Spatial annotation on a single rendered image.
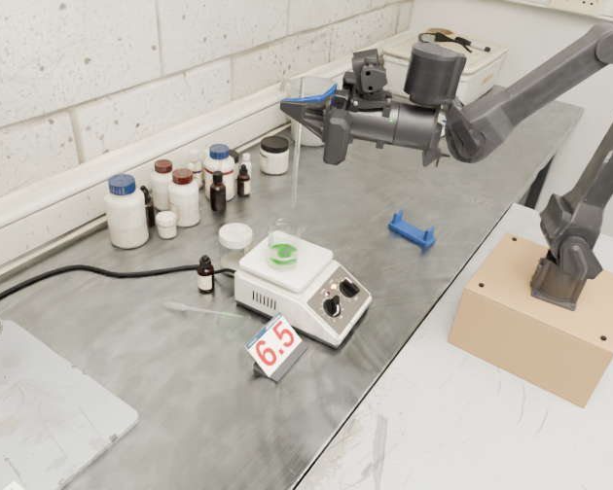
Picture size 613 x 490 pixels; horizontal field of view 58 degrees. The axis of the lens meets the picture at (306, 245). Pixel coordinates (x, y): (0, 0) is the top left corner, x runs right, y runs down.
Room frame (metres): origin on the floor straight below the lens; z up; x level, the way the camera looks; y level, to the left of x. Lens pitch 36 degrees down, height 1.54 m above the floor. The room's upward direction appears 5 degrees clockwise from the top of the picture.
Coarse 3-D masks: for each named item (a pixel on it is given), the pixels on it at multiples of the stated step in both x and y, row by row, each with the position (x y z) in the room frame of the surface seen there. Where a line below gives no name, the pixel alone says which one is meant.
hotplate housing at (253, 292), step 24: (336, 264) 0.75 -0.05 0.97; (240, 288) 0.69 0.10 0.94; (264, 288) 0.67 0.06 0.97; (312, 288) 0.68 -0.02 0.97; (264, 312) 0.67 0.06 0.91; (288, 312) 0.65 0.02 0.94; (312, 312) 0.64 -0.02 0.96; (360, 312) 0.68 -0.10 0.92; (312, 336) 0.63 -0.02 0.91; (336, 336) 0.62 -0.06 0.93
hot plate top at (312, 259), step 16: (304, 240) 0.78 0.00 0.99; (256, 256) 0.72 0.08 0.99; (304, 256) 0.73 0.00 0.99; (320, 256) 0.74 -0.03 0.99; (256, 272) 0.68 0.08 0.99; (272, 272) 0.68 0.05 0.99; (288, 272) 0.69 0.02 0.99; (304, 272) 0.69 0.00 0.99; (288, 288) 0.66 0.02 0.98; (304, 288) 0.66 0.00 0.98
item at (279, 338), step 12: (276, 324) 0.62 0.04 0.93; (264, 336) 0.59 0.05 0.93; (276, 336) 0.61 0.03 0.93; (288, 336) 0.62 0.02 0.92; (252, 348) 0.57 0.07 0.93; (264, 348) 0.58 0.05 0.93; (276, 348) 0.59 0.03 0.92; (288, 348) 0.60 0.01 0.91; (264, 360) 0.56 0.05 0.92; (276, 360) 0.57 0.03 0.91
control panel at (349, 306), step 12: (336, 276) 0.72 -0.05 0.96; (348, 276) 0.73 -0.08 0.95; (324, 288) 0.69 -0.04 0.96; (336, 288) 0.70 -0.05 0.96; (360, 288) 0.72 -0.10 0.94; (312, 300) 0.65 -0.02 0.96; (324, 300) 0.66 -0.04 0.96; (348, 300) 0.69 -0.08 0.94; (360, 300) 0.70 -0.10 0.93; (324, 312) 0.64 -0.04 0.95; (348, 312) 0.66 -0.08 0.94; (336, 324) 0.63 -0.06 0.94
